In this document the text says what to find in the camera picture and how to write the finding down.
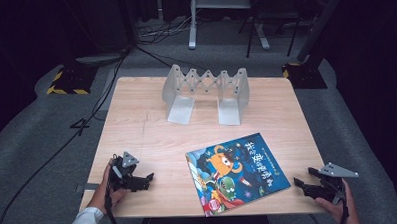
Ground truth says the black yellow striped stand base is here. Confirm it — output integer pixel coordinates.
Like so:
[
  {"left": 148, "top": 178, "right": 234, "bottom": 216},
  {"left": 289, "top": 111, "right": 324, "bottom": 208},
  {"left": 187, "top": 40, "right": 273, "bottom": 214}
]
[
  {"left": 45, "top": 64, "right": 99, "bottom": 97},
  {"left": 282, "top": 60, "right": 329, "bottom": 91}
]

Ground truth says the person's right hand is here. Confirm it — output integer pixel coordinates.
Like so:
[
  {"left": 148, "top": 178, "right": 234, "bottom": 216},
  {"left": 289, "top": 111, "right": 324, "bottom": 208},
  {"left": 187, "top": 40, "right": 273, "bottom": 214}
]
[{"left": 313, "top": 178, "right": 361, "bottom": 224}]

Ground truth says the long black floor cable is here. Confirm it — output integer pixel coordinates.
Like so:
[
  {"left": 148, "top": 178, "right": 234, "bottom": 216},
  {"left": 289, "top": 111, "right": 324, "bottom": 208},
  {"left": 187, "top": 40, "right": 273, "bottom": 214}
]
[{"left": 0, "top": 43, "right": 141, "bottom": 224}]

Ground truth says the blue cartoon picture book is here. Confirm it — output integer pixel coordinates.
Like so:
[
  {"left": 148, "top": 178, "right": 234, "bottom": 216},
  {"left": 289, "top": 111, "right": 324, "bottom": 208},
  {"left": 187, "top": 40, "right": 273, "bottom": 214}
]
[{"left": 184, "top": 131, "right": 293, "bottom": 218}]

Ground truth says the grey tape strip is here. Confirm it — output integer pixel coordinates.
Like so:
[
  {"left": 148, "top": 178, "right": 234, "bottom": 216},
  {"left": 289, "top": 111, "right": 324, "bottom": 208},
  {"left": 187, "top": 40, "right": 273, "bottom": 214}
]
[{"left": 76, "top": 182, "right": 101, "bottom": 193}]

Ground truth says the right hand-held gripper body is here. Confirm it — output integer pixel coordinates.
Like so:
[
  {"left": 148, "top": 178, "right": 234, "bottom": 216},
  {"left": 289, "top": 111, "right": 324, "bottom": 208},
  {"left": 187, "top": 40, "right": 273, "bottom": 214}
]
[{"left": 311, "top": 160, "right": 361, "bottom": 206}]

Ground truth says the person's left hand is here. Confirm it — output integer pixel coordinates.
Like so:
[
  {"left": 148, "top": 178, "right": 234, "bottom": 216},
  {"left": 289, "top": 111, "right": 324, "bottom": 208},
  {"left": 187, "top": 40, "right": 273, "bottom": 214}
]
[{"left": 93, "top": 157, "right": 128, "bottom": 216}]

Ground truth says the white desk frame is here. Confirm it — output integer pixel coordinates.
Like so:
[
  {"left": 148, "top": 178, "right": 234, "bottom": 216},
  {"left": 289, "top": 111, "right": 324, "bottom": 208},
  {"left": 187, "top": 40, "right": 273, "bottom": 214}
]
[{"left": 187, "top": 0, "right": 271, "bottom": 54}]

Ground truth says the translucent expandable bookend rack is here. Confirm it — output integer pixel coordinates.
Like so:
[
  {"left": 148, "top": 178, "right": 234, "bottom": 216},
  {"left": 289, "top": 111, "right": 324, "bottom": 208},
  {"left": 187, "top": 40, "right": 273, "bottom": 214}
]
[{"left": 160, "top": 61, "right": 252, "bottom": 129}]

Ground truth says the slanted dark metal post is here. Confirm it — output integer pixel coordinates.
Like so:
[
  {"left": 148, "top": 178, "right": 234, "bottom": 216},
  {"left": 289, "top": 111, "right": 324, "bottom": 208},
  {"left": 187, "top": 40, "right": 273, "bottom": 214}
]
[{"left": 295, "top": 0, "right": 351, "bottom": 64}]

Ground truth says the black metal chair frame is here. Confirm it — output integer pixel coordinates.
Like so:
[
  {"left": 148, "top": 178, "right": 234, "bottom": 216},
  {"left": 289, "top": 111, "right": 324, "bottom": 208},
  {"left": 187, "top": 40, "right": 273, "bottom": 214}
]
[{"left": 237, "top": 0, "right": 307, "bottom": 60}]

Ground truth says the left hand-held gripper black cable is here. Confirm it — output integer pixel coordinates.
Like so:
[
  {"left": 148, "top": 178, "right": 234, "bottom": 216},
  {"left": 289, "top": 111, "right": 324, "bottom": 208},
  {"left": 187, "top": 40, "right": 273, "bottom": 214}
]
[{"left": 103, "top": 190, "right": 123, "bottom": 224}]

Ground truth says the grey flat stand foot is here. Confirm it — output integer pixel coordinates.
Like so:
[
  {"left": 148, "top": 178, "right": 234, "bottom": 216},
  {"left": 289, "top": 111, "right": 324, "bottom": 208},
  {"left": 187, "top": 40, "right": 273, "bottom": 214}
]
[{"left": 74, "top": 51, "right": 128, "bottom": 67}]

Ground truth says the hand-held gripper black cable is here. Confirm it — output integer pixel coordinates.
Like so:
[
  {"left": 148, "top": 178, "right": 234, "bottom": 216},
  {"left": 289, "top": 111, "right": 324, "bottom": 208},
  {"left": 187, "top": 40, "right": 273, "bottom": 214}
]
[
  {"left": 336, "top": 186, "right": 352, "bottom": 224},
  {"left": 103, "top": 190, "right": 123, "bottom": 224}
]

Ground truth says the thin black floor cable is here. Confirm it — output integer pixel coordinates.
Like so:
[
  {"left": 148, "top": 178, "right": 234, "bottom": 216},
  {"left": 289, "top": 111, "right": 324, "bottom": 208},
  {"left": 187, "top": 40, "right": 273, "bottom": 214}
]
[{"left": 133, "top": 42, "right": 199, "bottom": 72}]

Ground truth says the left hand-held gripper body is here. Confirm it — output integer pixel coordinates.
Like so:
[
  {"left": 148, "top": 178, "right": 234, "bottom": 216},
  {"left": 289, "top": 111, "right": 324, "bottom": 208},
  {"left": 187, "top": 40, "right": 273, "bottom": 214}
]
[{"left": 107, "top": 150, "right": 147, "bottom": 193}]

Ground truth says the bundle of floor cables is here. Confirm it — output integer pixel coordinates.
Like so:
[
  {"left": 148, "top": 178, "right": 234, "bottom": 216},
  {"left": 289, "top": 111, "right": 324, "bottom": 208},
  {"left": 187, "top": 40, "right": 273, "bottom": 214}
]
[{"left": 136, "top": 15, "right": 198, "bottom": 46}]

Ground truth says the right hand-held gripper black cable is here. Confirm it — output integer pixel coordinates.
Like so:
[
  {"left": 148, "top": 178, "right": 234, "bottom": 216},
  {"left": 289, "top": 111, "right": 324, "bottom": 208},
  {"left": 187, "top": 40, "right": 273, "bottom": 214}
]
[{"left": 336, "top": 186, "right": 352, "bottom": 224}]

